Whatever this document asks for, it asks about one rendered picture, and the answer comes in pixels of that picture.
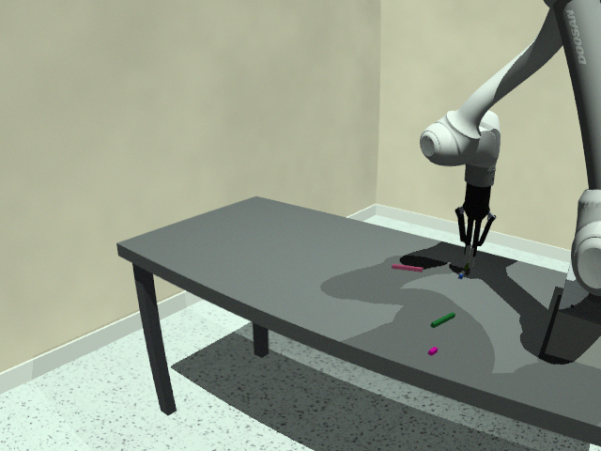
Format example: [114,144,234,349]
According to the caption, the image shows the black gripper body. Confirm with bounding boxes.
[463,183,491,221]

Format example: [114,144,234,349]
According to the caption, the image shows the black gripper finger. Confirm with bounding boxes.
[469,210,496,268]
[455,206,474,267]

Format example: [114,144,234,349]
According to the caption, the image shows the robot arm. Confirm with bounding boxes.
[420,0,601,303]

